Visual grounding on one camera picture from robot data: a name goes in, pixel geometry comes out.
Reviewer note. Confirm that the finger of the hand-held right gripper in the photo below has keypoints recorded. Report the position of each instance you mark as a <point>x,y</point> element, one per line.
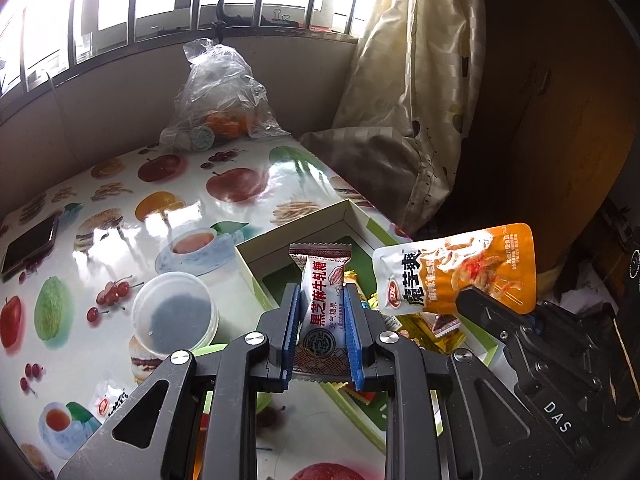
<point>482,310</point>

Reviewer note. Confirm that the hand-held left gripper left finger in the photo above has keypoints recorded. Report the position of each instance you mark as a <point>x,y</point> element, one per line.
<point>289,332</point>

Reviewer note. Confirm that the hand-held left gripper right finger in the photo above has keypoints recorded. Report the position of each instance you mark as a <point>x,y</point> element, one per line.
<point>353,342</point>

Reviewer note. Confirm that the white red candy packet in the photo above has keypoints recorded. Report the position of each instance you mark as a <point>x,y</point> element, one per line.
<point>320,300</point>

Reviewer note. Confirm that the orange snack pouch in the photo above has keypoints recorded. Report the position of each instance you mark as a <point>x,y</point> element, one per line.
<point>450,270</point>

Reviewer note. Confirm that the green cardboard box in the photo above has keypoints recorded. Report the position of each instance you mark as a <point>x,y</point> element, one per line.
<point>295,235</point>

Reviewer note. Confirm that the small red black packet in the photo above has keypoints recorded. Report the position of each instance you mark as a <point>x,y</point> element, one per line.
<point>446,324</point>

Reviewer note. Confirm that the yellow snack packet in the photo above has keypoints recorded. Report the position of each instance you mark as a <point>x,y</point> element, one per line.
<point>435,344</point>

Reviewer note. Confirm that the clear plastic jar dark contents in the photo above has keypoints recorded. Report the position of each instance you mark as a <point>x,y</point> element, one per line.
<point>175,315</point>

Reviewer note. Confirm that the small white red pouch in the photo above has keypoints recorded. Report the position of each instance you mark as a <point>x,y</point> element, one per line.
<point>107,402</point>

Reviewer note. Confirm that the fruit print tablecloth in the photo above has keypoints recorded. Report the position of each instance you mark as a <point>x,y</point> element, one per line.
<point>150,195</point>

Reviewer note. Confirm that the brown wooden cabinet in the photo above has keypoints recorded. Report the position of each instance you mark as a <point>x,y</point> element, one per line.
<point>555,85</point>

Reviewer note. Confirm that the beige patterned curtain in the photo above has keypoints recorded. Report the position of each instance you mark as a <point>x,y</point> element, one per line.
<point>410,85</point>

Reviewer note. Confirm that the clear plastic bag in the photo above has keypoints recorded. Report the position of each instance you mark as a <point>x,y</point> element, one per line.
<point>220,90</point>

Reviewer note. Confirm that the smartphone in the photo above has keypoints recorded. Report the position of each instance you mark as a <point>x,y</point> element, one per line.
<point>27,250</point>

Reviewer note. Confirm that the black binder clip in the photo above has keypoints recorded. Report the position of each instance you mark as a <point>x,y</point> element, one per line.
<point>281,16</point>

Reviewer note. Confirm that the black hook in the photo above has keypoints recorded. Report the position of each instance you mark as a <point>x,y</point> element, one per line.
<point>221,15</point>

